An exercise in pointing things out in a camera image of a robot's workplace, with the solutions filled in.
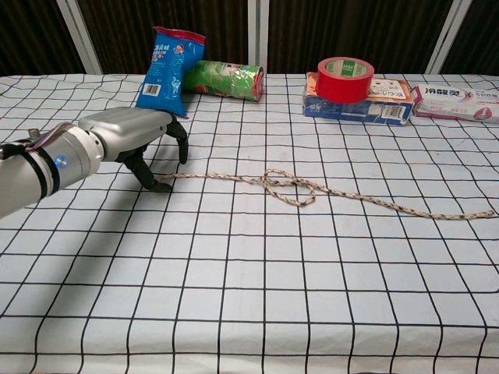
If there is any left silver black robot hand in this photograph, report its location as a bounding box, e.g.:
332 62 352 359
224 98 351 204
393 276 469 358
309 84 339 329
77 107 189 193

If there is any beige braided rope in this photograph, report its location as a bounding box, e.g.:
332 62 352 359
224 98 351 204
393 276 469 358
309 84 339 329
154 168 496 221

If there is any green cylindrical chip can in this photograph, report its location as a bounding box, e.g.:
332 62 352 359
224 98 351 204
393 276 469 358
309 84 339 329
181 59 266 103

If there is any red tape roll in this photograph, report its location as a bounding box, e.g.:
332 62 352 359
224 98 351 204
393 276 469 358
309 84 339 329
315 56 376 104

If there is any blue orange tissue pack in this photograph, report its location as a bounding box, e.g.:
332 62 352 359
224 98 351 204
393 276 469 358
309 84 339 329
302 72 415 128

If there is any pink white toothpaste box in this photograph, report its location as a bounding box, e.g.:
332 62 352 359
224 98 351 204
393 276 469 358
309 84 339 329
409 83 499 125

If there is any white metal frame post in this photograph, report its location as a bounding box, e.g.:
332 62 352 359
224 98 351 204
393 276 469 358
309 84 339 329
55 0 104 75
424 0 473 75
247 0 271 73

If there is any blue snack bag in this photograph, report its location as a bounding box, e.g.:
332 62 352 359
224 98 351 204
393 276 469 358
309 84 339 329
134 26 207 120

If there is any white black grid tablecloth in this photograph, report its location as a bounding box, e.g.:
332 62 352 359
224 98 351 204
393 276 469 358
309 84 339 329
0 72 499 374

